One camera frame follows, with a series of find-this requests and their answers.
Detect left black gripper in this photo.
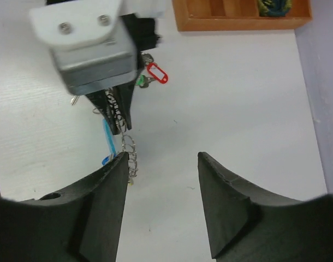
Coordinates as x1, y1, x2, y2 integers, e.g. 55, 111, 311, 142
114, 14, 160, 130

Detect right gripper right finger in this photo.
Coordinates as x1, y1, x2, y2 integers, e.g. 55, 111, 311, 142
198, 152, 333, 261

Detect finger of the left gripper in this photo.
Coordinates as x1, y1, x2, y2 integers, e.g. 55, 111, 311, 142
85, 90, 120, 135

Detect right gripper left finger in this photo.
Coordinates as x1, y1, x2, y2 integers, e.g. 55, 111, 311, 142
0, 153, 128, 261

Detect black tag key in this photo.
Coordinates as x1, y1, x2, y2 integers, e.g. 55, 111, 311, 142
70, 96, 79, 105

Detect green tag key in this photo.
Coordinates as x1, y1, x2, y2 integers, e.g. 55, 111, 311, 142
135, 74, 150, 88

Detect red tag key right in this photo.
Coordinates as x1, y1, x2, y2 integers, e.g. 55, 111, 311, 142
142, 53, 169, 84

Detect wooden compartment tray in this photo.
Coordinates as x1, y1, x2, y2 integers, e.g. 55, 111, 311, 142
172, 1, 313, 32

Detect green blue rolled belt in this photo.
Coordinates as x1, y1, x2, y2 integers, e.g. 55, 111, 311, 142
257, 0, 292, 17

